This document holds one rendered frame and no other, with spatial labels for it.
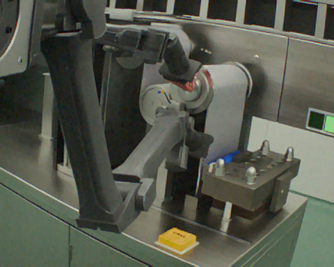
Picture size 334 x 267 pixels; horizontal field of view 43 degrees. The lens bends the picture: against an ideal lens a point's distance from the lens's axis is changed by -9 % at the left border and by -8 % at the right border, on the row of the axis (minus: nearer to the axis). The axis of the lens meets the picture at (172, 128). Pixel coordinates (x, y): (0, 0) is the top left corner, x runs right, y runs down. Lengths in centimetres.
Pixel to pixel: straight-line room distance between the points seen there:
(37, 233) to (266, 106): 89
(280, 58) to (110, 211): 99
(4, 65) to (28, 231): 120
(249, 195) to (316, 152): 280
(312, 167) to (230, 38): 257
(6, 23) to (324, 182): 377
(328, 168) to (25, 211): 297
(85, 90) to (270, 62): 103
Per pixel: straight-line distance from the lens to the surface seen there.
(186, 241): 113
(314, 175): 406
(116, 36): 106
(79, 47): 58
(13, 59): 44
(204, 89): 129
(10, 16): 42
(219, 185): 128
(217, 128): 138
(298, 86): 153
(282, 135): 410
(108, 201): 70
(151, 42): 107
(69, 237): 141
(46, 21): 48
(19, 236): 165
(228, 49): 163
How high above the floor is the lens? 146
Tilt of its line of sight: 14 degrees down
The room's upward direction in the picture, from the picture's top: 7 degrees clockwise
